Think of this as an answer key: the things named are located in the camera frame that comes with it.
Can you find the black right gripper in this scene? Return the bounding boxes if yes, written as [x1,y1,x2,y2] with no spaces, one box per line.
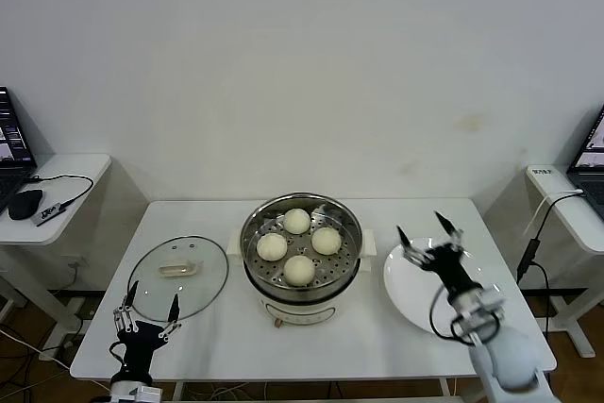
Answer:
[396,211,485,300]

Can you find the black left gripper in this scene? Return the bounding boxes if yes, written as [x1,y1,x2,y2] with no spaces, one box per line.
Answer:
[111,279,183,376]

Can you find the glass lid cream handle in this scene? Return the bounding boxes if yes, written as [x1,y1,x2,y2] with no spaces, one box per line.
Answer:
[126,234,230,324]

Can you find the white steamed baozi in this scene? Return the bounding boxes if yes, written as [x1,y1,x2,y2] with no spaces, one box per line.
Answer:
[282,255,316,287]
[310,227,344,256]
[283,207,311,235]
[256,232,288,262]

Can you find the perforated steel steamer basket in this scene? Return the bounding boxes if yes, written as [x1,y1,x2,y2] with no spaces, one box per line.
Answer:
[239,192,365,292]

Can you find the round white plate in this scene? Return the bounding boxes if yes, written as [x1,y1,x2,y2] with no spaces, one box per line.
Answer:
[382,237,499,339]

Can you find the grey adapter with sticker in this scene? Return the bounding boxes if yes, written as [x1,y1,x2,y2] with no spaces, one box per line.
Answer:
[33,202,65,228]

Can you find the cream electric cooking pot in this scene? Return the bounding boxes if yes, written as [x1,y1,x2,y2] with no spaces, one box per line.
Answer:
[226,227,378,329]

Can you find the white side desk with mouse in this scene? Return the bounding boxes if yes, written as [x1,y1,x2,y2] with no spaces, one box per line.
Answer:
[0,153,113,343]

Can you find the white side desk with label box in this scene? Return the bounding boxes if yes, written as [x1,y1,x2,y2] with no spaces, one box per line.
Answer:
[526,164,604,360]

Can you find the black computer mouse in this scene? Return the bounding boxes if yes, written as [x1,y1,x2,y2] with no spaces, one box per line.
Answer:
[8,189,44,221]

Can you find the black laptop beside label box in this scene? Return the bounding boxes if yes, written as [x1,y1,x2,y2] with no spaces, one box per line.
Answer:
[565,105,604,220]

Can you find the black laptop beside mouse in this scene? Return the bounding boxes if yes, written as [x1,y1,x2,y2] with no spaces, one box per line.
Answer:
[0,86,39,215]

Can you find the white wall socket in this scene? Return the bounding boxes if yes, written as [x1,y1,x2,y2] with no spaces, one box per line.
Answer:
[69,255,90,281]

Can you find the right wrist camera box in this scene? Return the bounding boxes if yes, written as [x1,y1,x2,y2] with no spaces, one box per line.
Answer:
[451,287,507,334]

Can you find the black cable with inline adapter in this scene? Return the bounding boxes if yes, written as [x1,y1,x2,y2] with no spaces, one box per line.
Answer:
[515,191,586,343]

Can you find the white cable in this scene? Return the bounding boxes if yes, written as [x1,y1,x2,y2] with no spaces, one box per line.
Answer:
[522,189,585,237]

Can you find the white floor cables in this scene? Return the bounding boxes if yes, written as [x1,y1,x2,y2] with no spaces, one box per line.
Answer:
[207,384,251,400]

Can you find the thin black desk cable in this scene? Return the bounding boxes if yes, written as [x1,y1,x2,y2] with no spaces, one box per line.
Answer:
[25,174,95,210]

